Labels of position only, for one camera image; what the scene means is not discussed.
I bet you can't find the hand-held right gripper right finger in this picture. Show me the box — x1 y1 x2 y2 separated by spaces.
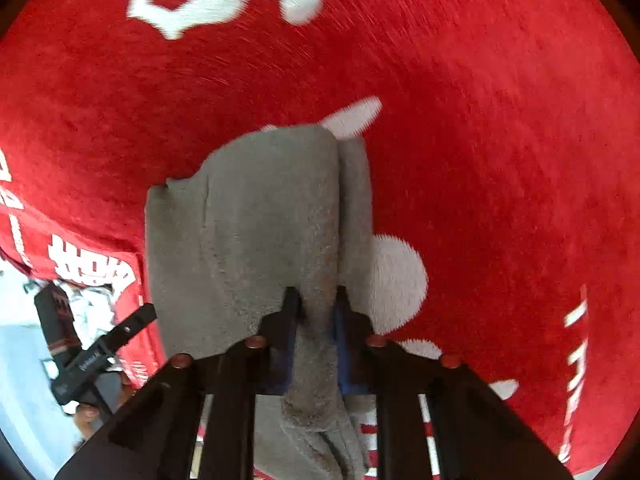
334 287 576 480

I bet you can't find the red printed blanket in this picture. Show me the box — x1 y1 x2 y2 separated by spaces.
0 0 640 480

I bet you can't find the person's left hand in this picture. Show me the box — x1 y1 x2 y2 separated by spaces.
72 402 103 453

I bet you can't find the grey sock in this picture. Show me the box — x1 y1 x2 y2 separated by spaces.
144 124 377 480

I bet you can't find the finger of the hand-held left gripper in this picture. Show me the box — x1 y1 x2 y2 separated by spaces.
99 302 159 358

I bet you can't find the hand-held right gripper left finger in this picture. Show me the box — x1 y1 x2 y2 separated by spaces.
55 287 303 480

